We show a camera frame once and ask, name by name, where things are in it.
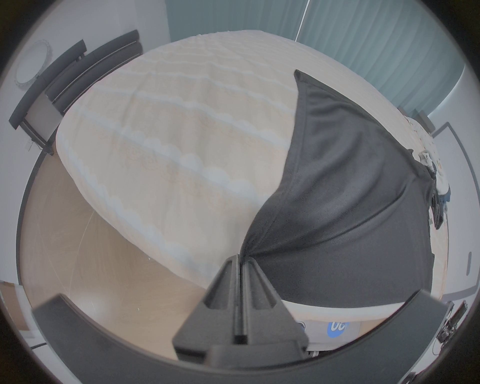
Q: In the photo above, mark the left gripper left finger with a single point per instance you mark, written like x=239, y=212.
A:
x=217, y=318

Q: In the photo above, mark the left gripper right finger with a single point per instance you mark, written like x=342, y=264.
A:
x=270, y=318

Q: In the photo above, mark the black T-shirt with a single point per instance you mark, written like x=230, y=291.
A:
x=337, y=206

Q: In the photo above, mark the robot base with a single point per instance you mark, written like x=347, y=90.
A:
x=348, y=330

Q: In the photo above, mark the pile of clothes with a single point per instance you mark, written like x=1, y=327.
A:
x=427, y=157

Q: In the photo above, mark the bed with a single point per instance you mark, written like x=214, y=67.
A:
x=168, y=131

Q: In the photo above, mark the black satin garment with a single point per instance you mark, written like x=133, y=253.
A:
x=438, y=213

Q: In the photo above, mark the white printed pillow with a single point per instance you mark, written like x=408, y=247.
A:
x=423, y=138

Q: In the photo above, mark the grey bedside table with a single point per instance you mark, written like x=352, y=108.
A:
x=420, y=118

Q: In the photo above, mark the blue-green curtain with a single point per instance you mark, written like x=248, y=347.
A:
x=375, y=37
x=232, y=15

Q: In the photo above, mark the round white mirror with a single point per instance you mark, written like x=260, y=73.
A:
x=32, y=65

